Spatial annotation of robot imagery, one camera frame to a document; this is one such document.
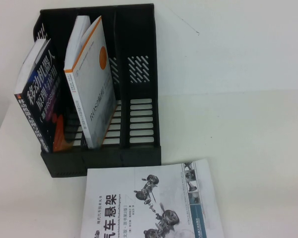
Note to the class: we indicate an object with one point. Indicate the white car suspension book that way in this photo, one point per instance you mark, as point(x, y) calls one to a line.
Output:
point(139, 210)

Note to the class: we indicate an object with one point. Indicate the white orange ROS book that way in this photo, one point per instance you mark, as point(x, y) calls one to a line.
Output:
point(94, 86)

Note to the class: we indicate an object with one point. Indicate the black plastic book stand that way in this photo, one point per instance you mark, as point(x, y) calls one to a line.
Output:
point(139, 37)

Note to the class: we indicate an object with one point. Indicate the dark blue mobile robot book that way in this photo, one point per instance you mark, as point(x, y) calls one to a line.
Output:
point(39, 99)

